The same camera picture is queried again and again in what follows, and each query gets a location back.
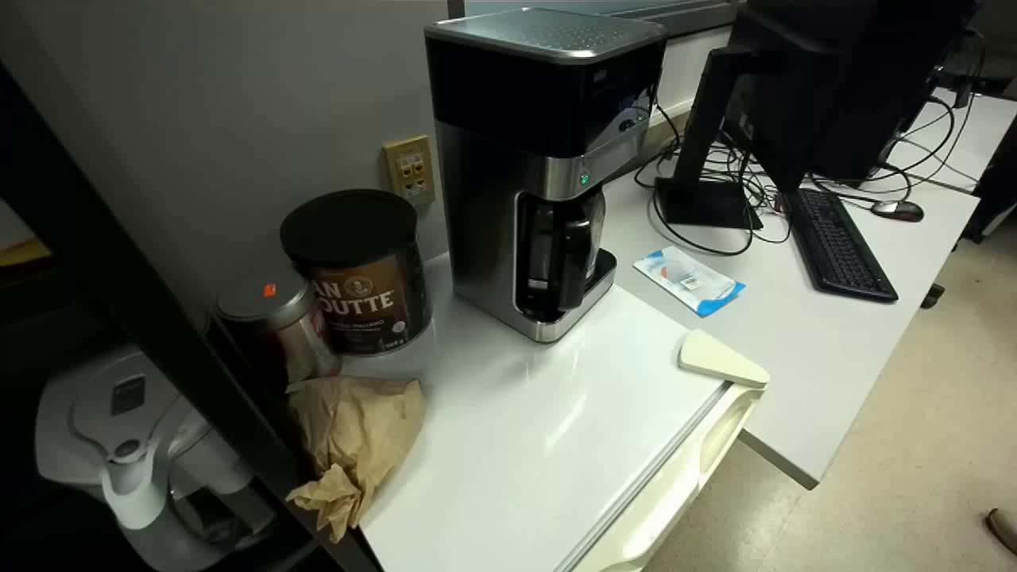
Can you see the black computer mouse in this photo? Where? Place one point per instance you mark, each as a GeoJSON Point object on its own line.
{"type": "Point", "coordinates": [898, 210]}

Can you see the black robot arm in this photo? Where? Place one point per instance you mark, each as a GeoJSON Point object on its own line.
{"type": "Point", "coordinates": [902, 75]}

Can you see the beige wall outlet plate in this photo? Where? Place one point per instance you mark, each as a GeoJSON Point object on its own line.
{"type": "Point", "coordinates": [407, 166]}

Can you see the white mini fridge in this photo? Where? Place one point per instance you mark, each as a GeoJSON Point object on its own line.
{"type": "Point", "coordinates": [529, 432]}

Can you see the white office desk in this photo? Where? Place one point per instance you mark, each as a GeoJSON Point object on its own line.
{"type": "Point", "coordinates": [846, 339]}

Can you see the blue white wipes packet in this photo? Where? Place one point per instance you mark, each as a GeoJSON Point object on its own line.
{"type": "Point", "coordinates": [688, 280]}

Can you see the cream wedge shaped piece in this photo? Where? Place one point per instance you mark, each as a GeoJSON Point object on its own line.
{"type": "Point", "coordinates": [720, 355]}

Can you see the brown coffee can black lid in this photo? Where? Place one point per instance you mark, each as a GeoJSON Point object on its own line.
{"type": "Point", "coordinates": [365, 288]}

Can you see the black shelf frame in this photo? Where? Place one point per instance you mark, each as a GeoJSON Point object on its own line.
{"type": "Point", "coordinates": [95, 264]}

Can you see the crumpled brown paper bag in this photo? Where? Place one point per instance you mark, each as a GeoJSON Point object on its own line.
{"type": "Point", "coordinates": [353, 432]}

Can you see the black computer monitor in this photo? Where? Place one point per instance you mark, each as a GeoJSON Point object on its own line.
{"type": "Point", "coordinates": [774, 75]}

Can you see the black steel drip coffee maker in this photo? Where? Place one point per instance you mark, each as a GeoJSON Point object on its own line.
{"type": "Point", "coordinates": [529, 95]}

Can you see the white water filter pitcher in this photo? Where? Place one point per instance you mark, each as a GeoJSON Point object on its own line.
{"type": "Point", "coordinates": [115, 424]}

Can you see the black chair caster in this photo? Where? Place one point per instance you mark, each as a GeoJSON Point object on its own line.
{"type": "Point", "coordinates": [933, 297]}

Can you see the small steel canister orange dot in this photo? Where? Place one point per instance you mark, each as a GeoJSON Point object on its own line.
{"type": "Point", "coordinates": [278, 317]}

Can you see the black computer keyboard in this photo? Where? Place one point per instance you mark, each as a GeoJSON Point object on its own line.
{"type": "Point", "coordinates": [843, 247]}

